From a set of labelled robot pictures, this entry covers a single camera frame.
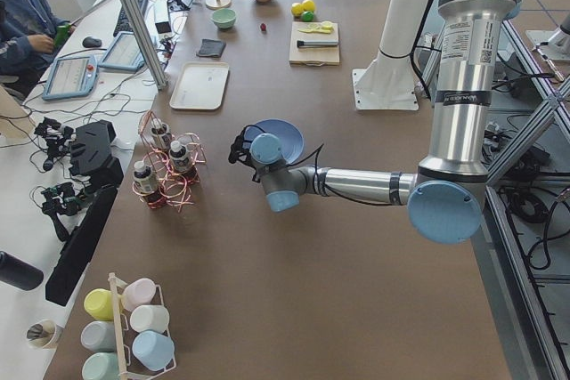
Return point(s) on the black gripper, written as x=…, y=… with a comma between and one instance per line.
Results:
x=238, y=151

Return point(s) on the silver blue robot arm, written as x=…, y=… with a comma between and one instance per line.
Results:
x=445, y=196

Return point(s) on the blue plate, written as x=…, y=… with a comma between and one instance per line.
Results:
x=292, y=141

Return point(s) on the tea bottle lower middle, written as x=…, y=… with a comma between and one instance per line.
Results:
x=181, y=161

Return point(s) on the cream rabbit tray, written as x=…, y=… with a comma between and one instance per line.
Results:
x=200, y=86

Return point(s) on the tea bottle top of rack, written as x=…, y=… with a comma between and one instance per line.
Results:
x=161, y=134

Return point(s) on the tea bottle lower outer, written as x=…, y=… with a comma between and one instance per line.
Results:
x=147, y=186

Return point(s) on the grey folded cloth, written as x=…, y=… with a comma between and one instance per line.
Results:
x=211, y=48

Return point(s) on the steel muddler black tip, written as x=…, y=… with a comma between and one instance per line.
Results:
x=315, y=44

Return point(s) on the wooden cutting board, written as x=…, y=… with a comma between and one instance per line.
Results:
x=313, y=56

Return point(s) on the light green bowl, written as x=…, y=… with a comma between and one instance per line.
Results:
x=224, y=18

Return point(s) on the yellow plastic knife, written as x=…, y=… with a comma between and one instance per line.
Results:
x=317, y=30

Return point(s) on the blue teach pendant right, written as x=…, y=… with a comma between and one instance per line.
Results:
x=123, y=54

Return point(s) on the blue teach pendant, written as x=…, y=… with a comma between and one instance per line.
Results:
x=123, y=54
x=71, y=77

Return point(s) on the green lime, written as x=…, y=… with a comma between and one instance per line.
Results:
x=307, y=16

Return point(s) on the whole yellow lemon upper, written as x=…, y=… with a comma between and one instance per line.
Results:
x=297, y=9

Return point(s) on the whole yellow lemon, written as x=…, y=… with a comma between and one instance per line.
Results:
x=309, y=5
x=297, y=9

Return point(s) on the whole yellow lemon lower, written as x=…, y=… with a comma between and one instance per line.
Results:
x=309, y=5

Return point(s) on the pink cup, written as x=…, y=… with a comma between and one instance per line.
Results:
x=137, y=293

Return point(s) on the blue teach pendant left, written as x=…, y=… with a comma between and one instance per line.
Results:
x=71, y=77

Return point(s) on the black computer mouse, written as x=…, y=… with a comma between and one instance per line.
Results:
x=91, y=42

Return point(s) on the white cup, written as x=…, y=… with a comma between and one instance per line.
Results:
x=150, y=317

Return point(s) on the yellow cup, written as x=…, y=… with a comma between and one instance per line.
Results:
x=98, y=304

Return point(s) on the light blue cup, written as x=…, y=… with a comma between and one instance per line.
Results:
x=153, y=350

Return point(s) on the white cup rack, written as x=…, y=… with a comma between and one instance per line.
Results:
x=128, y=366

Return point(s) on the grey cup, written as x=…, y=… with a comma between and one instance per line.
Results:
x=99, y=336

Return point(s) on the person in blue hoodie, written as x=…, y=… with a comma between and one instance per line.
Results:
x=28, y=30

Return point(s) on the pale green cup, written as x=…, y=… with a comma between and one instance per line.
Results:
x=101, y=366

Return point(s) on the black flask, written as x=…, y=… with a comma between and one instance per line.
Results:
x=17, y=273

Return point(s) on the paper cup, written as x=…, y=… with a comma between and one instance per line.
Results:
x=44, y=334

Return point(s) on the copper wire bottle rack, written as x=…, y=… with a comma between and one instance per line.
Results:
x=175, y=187

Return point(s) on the black gripper mount device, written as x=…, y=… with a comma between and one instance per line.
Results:
x=90, y=155

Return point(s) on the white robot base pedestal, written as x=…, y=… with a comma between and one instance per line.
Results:
x=389, y=81

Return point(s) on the aluminium frame post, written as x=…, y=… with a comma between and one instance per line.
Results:
x=145, y=44

